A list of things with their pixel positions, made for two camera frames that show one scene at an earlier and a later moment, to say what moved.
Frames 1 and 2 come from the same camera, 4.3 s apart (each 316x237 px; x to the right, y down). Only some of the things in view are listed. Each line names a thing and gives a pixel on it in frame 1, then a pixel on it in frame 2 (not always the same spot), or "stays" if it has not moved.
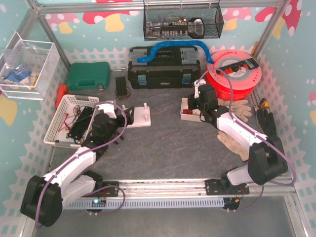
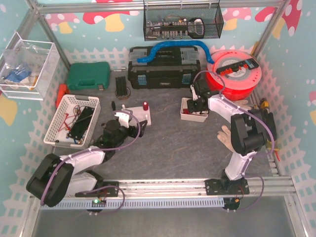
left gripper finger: (128, 110) -> (143, 124)
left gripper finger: (130, 119) -> (142, 129)
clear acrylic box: (26, 66) stays
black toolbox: (172, 67) stays
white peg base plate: (141, 116) stays
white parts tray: (189, 114) stays
